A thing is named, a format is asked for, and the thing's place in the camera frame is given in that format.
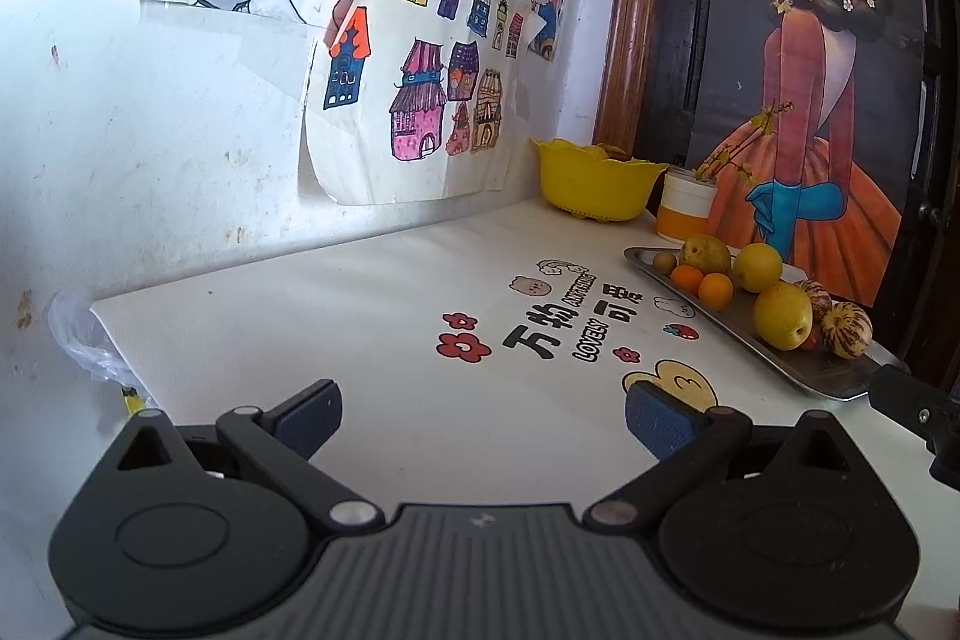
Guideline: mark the yellow plastic bowl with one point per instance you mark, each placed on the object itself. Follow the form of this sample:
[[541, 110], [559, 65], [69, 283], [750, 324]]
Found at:
[[592, 183]]

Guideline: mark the brownish green pear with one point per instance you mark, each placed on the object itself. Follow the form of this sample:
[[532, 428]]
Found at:
[[705, 252]]

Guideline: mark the brown striped fruit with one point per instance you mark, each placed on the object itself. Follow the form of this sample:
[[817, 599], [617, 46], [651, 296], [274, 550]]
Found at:
[[611, 149]]

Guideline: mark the white and orange cup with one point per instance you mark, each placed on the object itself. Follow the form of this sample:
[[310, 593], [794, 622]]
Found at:
[[682, 205]]

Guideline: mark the clear plastic bag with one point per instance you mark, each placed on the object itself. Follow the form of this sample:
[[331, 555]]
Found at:
[[82, 340]]

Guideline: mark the wall poster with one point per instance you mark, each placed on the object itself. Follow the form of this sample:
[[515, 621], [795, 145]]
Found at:
[[825, 85]]

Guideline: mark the metal door latch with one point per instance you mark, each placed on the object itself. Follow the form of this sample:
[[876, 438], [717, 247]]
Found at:
[[934, 212]]

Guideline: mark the white printed table mat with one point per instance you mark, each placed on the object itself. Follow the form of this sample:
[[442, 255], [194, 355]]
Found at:
[[337, 325]]

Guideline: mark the small brown kiwi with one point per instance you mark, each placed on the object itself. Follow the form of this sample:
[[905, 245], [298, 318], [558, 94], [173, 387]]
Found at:
[[663, 261]]

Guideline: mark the striped pepino melon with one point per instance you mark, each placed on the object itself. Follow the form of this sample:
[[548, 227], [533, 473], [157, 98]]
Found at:
[[814, 295], [846, 330]]

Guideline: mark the small orange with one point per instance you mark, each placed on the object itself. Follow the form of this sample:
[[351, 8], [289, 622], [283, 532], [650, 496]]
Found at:
[[686, 277], [715, 290]]

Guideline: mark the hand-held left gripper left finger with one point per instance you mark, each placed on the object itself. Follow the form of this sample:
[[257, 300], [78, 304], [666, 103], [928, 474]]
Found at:
[[307, 419]]

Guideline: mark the metal tray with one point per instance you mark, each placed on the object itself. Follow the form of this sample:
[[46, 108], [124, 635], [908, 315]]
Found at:
[[817, 374]]

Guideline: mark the round yellow fruit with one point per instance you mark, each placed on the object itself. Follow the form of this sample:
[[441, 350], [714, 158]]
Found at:
[[757, 266]]

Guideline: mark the coloured houses drawing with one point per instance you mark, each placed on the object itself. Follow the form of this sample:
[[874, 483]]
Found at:
[[420, 108]]

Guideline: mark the large yellow-green pear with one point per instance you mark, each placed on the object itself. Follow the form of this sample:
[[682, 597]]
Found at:
[[782, 315]]

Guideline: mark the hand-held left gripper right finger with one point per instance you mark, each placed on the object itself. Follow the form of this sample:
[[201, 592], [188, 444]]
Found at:
[[660, 419]]

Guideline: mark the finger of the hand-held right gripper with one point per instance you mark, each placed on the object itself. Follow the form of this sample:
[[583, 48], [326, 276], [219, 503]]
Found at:
[[946, 467], [907, 404]]

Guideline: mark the red cherry tomato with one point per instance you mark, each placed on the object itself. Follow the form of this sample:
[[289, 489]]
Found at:
[[811, 340]]

